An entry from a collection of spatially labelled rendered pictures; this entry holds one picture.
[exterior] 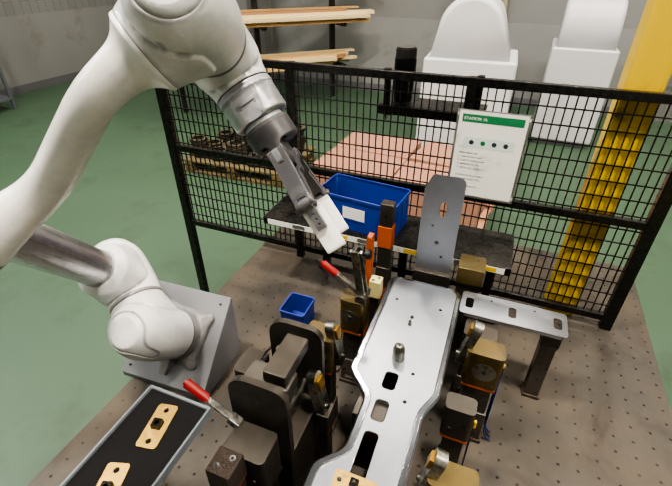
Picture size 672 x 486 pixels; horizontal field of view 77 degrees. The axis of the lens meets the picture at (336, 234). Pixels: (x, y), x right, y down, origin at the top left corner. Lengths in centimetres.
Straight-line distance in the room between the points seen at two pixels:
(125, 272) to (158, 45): 89
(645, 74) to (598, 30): 403
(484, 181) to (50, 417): 224
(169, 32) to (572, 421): 143
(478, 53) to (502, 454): 335
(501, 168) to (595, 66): 404
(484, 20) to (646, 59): 269
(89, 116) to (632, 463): 149
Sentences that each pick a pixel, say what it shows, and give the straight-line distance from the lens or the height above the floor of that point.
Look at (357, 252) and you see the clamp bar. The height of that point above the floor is 122.
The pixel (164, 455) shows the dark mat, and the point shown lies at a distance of 85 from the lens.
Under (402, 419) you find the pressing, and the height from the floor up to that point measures 100.
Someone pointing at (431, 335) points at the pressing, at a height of 100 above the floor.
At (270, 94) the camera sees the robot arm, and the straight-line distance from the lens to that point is 66.
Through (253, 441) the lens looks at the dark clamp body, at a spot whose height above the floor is 108.
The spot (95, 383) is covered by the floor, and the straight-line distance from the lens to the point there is 266.
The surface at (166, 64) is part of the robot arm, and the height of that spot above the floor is 176.
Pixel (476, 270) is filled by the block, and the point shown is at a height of 106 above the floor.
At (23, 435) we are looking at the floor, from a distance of 262.
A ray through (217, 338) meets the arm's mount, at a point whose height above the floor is 85.
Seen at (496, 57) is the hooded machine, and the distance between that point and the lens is 413.
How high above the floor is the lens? 186
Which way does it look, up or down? 33 degrees down
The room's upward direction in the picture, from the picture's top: straight up
